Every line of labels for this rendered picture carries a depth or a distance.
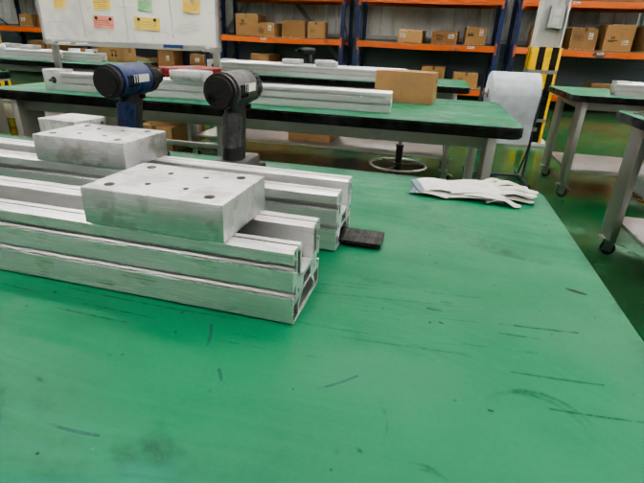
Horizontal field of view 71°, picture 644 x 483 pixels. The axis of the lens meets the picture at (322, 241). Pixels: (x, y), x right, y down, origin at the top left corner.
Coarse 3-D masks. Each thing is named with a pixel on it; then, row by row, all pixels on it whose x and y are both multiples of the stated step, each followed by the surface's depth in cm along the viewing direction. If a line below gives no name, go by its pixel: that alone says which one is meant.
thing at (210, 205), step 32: (96, 192) 46; (128, 192) 45; (160, 192) 45; (192, 192) 46; (224, 192) 46; (256, 192) 50; (128, 224) 46; (160, 224) 45; (192, 224) 44; (224, 224) 44
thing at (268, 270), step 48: (0, 192) 60; (48, 192) 57; (0, 240) 53; (48, 240) 51; (96, 240) 49; (144, 240) 47; (192, 240) 46; (240, 240) 45; (288, 240) 51; (144, 288) 50; (192, 288) 48; (240, 288) 47; (288, 288) 45
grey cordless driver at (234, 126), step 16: (208, 80) 73; (224, 80) 72; (240, 80) 75; (256, 80) 81; (208, 96) 74; (224, 96) 73; (240, 96) 75; (256, 96) 83; (224, 112) 79; (240, 112) 79; (224, 128) 78; (240, 128) 80; (224, 144) 79; (240, 144) 81; (224, 160) 81; (240, 160) 82; (256, 160) 86
